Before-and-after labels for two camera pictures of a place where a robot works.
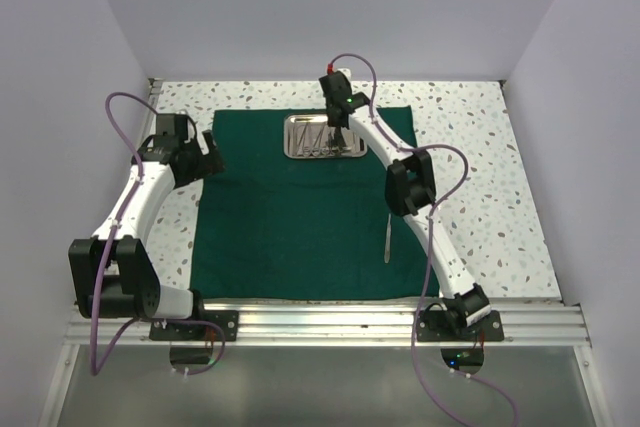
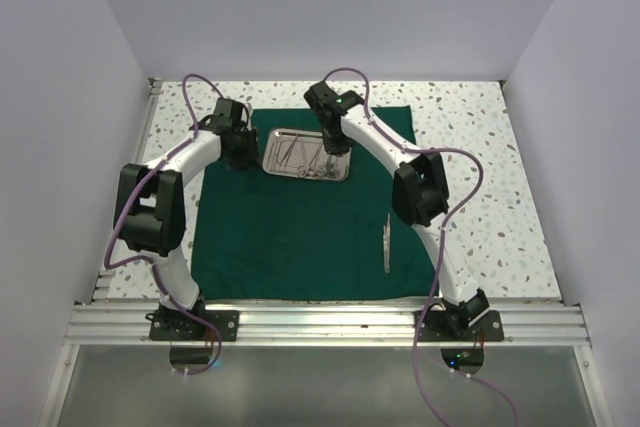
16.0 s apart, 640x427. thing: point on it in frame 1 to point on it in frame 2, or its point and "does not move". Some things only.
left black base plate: x=227 y=320 does not move
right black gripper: x=329 y=120 to x=336 y=148
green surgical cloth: x=273 y=227 does not move
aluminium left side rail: x=153 y=90 does not move
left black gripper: x=208 y=163 to x=252 y=156
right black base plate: x=490 y=327 does not move
